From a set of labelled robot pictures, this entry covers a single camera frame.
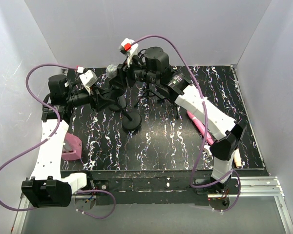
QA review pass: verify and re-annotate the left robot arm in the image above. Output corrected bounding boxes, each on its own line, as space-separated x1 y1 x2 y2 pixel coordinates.
21 119 94 208

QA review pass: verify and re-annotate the black round-base desk stand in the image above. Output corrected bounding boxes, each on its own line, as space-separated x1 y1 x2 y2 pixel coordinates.
109 104 123 112

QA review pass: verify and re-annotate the pink tall microphone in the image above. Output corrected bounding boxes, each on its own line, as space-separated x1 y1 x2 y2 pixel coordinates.
187 111 213 146

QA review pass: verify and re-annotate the beige peach microphone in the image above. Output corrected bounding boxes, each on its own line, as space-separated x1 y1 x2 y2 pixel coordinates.
233 149 242 169

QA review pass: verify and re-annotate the black tripod stand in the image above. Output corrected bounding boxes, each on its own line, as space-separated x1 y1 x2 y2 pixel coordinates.
166 99 180 119
134 83 165 108

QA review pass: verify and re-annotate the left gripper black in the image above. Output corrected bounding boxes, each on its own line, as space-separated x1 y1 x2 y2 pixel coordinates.
66 84 115 112

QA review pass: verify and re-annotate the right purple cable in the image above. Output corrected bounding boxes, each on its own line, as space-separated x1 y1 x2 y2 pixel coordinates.
130 35 242 212

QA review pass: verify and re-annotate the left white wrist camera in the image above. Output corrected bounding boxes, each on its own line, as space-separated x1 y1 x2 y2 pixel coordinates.
77 66 98 95

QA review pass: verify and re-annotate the silver grey microphone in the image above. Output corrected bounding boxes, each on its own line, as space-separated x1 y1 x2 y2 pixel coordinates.
105 64 126 108

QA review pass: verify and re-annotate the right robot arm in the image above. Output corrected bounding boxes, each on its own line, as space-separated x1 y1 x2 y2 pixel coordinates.
118 43 246 194

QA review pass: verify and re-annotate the pink plastic block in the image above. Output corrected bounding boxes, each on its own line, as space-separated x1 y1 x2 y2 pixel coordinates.
62 133 82 161

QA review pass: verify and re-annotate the white and blue block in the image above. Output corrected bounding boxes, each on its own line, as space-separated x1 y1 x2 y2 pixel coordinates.
203 145 212 156

